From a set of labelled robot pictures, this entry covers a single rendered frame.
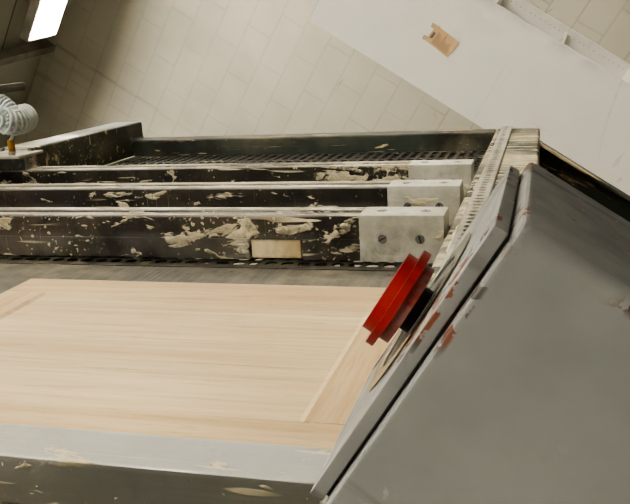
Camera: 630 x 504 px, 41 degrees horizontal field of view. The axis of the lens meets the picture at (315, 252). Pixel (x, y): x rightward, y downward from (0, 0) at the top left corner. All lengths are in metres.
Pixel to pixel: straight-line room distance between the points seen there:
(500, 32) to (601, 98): 0.61
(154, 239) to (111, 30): 5.70
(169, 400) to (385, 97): 5.47
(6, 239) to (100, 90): 5.71
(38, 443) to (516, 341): 0.49
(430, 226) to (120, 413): 0.60
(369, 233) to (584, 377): 0.99
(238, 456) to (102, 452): 0.10
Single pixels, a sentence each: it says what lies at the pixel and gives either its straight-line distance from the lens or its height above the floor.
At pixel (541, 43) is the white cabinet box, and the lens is 4.50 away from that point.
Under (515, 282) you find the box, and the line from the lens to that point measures 0.24.
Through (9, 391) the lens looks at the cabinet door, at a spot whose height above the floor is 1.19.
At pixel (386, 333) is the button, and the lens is 0.30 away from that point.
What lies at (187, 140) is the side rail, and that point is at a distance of 2.59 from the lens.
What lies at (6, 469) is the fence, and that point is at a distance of 0.68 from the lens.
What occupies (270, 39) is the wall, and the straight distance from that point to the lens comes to 6.37.
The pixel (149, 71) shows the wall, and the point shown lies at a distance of 6.88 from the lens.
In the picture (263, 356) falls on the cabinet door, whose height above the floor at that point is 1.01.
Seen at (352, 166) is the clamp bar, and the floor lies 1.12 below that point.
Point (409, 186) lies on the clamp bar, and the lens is 1.44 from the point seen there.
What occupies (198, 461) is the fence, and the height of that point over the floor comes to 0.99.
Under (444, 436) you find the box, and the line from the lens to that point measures 0.26.
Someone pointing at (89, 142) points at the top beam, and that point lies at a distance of 2.44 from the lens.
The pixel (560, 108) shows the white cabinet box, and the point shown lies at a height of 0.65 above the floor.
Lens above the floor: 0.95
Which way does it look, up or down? 5 degrees up
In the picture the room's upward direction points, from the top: 57 degrees counter-clockwise
